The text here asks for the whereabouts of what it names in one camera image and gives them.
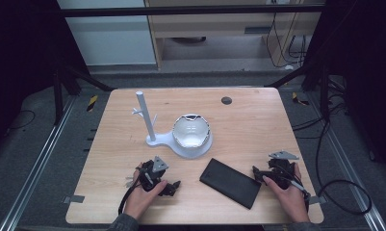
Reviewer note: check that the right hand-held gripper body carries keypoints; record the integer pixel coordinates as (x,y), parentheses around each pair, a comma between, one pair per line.
(280,170)

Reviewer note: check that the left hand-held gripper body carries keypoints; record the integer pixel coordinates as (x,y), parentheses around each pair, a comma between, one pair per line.
(149,174)

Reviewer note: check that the silver keys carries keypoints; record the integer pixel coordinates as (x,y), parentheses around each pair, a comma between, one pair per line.
(129,183)

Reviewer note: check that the black wallet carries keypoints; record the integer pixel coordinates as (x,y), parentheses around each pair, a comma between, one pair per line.
(230,183)

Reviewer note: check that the white key stand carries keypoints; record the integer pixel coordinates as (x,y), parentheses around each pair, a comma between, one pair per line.
(148,118)

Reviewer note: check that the person's left hand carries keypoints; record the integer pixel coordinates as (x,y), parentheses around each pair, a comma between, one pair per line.
(139,200)

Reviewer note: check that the person's right hand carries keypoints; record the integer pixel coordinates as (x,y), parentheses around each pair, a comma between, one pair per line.
(291,200)

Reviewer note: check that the grey tape piece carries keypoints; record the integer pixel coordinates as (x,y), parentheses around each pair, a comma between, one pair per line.
(74,199)
(318,200)

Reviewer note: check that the yellow black hazard tape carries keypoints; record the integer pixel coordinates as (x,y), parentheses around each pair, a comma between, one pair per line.
(299,99)
(92,103)

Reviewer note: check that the round grey table grommet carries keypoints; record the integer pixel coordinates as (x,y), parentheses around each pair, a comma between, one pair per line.
(226,100)

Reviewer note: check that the white cabinet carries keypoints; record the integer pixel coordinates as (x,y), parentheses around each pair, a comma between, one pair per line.
(110,41)

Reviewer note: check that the light wooden desk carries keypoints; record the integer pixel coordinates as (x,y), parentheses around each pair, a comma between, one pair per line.
(213,27)

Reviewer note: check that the black horizontal bar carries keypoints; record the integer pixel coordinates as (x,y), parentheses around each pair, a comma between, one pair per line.
(187,10)

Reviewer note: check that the aluminium floor rail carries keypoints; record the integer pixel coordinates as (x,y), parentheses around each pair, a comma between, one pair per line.
(351,170)
(36,166)

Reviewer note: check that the black frame strut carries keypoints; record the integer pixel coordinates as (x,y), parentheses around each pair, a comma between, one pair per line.
(312,77)
(72,77)

